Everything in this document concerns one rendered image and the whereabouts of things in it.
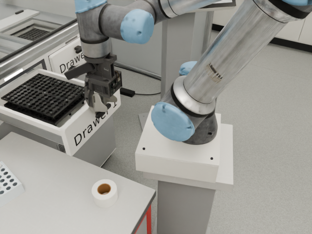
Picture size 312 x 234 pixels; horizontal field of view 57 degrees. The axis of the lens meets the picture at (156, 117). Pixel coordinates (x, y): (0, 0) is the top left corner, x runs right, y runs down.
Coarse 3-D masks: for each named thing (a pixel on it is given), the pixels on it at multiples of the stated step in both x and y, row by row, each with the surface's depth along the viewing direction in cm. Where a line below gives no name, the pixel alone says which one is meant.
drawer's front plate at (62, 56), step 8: (64, 48) 118; (72, 48) 122; (56, 56) 114; (64, 56) 118; (72, 56) 123; (80, 56) 128; (56, 64) 115; (72, 64) 125; (56, 72) 117; (64, 72) 121
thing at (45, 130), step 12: (36, 72) 111; (48, 72) 110; (12, 84) 103; (0, 96) 100; (0, 108) 92; (12, 120) 93; (24, 120) 90; (36, 120) 88; (36, 132) 90; (48, 132) 87
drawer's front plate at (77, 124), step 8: (112, 104) 101; (120, 104) 106; (80, 112) 86; (88, 112) 88; (112, 112) 102; (72, 120) 83; (80, 120) 85; (88, 120) 89; (104, 120) 99; (64, 128) 80; (72, 128) 83; (80, 128) 87; (88, 128) 91; (96, 128) 95; (64, 136) 81; (72, 136) 84; (88, 136) 92; (64, 144) 84; (72, 144) 85; (80, 144) 89; (72, 152) 86
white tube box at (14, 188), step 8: (0, 168) 86; (0, 176) 84; (8, 176) 84; (0, 184) 81; (8, 184) 81; (16, 184) 83; (0, 192) 80; (8, 192) 79; (16, 192) 82; (0, 200) 79; (8, 200) 81
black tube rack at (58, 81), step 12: (24, 84) 103; (36, 84) 103; (48, 84) 102; (60, 84) 104; (72, 84) 103; (12, 96) 97; (24, 96) 97; (36, 96) 97; (48, 96) 97; (60, 96) 97; (12, 108) 96; (24, 108) 96; (36, 108) 92; (48, 108) 92; (72, 108) 96; (48, 120) 92; (60, 120) 92
